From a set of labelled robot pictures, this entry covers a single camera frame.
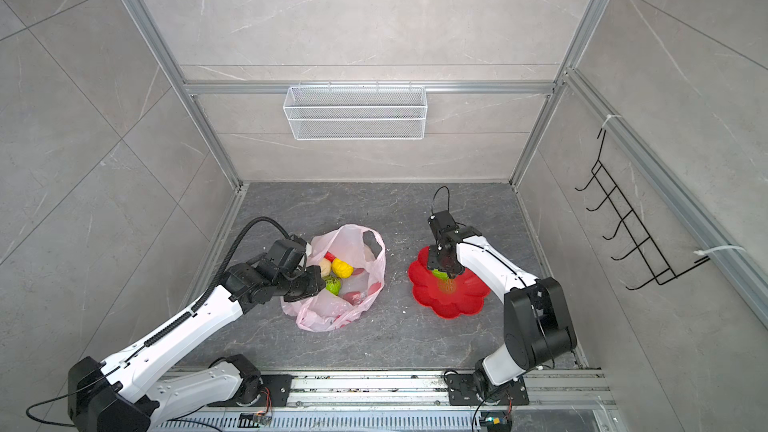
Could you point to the cream fake fruit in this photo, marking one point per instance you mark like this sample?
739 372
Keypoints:
325 267

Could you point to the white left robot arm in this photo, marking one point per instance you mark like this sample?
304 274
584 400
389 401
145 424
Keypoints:
127 391

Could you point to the red fake apple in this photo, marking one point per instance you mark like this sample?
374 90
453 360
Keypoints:
353 298

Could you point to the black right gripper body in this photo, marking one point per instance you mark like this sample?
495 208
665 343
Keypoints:
436 260

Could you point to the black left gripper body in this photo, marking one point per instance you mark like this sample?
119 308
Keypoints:
301 285

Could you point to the green fake lime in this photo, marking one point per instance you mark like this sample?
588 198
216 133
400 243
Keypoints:
333 285

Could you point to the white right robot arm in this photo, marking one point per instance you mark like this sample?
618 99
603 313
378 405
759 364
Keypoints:
537 324

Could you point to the yellow fake lemon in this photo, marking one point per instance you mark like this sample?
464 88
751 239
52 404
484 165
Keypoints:
342 269

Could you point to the green fake kiwi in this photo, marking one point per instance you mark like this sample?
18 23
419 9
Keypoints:
440 275

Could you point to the pink plastic bag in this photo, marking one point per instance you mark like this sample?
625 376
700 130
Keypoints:
362 248

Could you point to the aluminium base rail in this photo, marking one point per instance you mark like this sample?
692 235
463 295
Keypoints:
415 400

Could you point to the white wire mesh basket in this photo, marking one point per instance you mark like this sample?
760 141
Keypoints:
356 112

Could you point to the red flower-shaped bowl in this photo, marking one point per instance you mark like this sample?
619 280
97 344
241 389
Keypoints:
448 299

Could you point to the black wire hook rack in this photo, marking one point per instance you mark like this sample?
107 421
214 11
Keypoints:
629 223

